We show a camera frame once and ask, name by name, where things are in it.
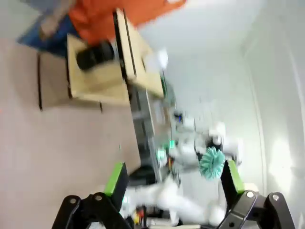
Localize person's right hand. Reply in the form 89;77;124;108
39;14;61;40

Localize grey aluminium frame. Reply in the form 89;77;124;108
130;85;177;182

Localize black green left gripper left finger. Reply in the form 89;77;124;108
51;162;134;229

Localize two-tier wooden black-framed shelf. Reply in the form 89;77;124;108
37;7;167;113

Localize blue jeans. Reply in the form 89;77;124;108
16;14;81;58

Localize black handheld object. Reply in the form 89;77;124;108
76;40;115;71

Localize person torso in orange hoodie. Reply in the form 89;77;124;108
69;0;189;46

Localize teal chenille duster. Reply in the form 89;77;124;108
199;146;226;182

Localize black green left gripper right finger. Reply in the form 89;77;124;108
215;159;296;229

